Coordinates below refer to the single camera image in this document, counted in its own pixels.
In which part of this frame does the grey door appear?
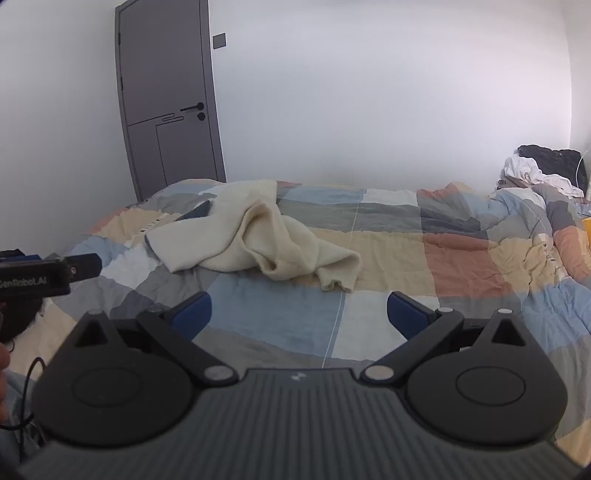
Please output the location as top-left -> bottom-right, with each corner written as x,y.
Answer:
115,0 -> 228,203

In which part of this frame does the black garment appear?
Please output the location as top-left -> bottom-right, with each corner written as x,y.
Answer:
517,144 -> 588,195

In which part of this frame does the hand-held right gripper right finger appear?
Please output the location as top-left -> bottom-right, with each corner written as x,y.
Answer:
360,291 -> 532,384

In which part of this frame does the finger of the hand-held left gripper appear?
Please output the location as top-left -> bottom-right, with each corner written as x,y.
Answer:
69,253 -> 103,280

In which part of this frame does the dark cloth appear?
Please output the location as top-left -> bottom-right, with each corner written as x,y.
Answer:
0,249 -> 44,344

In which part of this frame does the cream striped sweater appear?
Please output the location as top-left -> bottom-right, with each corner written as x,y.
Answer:
145,179 -> 361,292

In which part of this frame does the checked patchwork quilt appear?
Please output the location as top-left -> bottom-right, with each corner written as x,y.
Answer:
9,179 -> 591,439

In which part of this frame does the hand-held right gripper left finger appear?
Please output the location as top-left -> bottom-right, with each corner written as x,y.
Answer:
60,291 -> 239,388

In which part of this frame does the thin black cable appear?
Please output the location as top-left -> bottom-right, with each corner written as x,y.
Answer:
11,357 -> 49,462

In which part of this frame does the white charging cable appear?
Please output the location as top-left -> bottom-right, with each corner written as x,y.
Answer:
575,148 -> 591,199

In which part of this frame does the person's left hand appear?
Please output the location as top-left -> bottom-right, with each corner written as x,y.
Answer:
0,344 -> 12,423

